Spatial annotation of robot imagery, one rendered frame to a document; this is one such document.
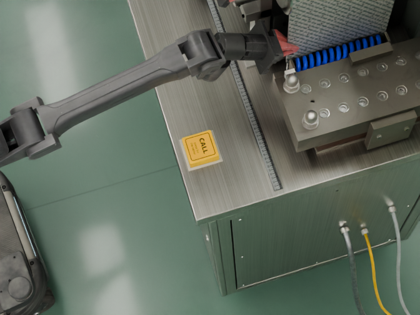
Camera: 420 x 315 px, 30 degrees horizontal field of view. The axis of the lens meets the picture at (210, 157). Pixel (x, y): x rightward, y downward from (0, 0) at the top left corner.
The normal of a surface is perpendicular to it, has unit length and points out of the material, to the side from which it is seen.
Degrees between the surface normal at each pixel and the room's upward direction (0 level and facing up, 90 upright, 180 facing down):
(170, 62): 10
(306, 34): 90
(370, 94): 0
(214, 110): 0
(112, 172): 0
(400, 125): 90
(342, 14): 90
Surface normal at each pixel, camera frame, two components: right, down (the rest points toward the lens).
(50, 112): -0.11, -0.22
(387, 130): 0.29, 0.88
